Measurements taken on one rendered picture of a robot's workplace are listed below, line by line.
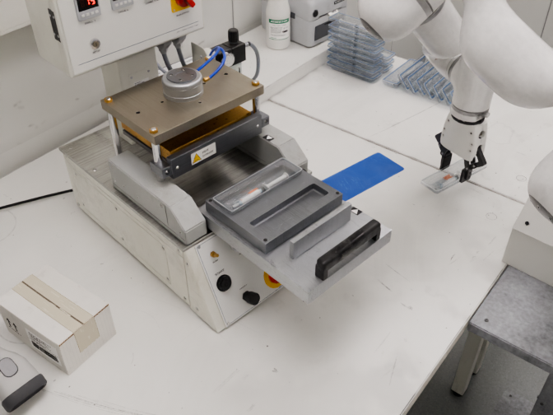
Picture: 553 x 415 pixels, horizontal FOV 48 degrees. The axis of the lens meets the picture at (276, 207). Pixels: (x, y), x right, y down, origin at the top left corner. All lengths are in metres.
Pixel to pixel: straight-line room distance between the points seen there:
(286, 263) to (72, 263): 0.56
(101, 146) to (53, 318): 0.43
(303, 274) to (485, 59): 0.44
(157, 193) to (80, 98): 0.72
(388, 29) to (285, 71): 1.02
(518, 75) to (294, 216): 0.44
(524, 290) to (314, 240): 0.52
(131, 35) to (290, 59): 0.86
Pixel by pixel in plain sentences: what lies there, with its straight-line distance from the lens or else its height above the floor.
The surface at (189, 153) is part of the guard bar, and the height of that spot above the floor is 1.05.
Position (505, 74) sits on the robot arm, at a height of 1.29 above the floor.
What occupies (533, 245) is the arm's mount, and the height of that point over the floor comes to 0.83.
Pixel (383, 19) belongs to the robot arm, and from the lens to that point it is 1.01.
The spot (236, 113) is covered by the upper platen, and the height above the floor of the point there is 1.06.
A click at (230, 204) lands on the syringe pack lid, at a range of 1.13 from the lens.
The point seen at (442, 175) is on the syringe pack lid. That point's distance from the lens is 1.57.
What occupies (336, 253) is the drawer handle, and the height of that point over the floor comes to 1.01.
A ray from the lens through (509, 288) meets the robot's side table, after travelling 1.41.
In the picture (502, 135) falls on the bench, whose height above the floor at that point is 0.75.
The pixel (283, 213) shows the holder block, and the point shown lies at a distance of 1.15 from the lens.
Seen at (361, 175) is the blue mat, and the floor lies 0.75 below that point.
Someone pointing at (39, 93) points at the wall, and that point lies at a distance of 1.76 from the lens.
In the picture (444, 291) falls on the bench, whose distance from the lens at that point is 1.36.
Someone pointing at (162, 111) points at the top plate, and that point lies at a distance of 1.21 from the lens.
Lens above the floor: 1.73
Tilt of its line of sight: 40 degrees down
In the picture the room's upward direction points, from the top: straight up
